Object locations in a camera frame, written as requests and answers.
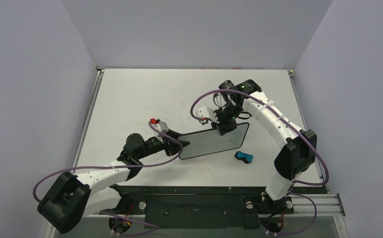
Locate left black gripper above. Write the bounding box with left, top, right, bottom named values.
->
left=136, top=129, right=190, bottom=160

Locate black framed whiteboard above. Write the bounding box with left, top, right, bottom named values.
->
left=179, top=122, right=250, bottom=160

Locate blue heart eraser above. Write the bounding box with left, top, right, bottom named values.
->
left=235, top=151, right=254, bottom=164

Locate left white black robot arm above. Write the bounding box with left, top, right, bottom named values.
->
left=37, top=131, right=190, bottom=234

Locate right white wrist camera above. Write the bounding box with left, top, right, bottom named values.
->
left=195, top=106, right=219, bottom=125

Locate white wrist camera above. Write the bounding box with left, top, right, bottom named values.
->
left=195, top=106, right=219, bottom=125
left=150, top=119, right=169, bottom=137

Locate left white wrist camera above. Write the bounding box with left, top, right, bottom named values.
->
left=150, top=119, right=169, bottom=137

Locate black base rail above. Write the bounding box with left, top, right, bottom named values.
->
left=63, top=183, right=294, bottom=229

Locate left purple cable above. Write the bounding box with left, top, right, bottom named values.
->
left=32, top=119, right=184, bottom=237

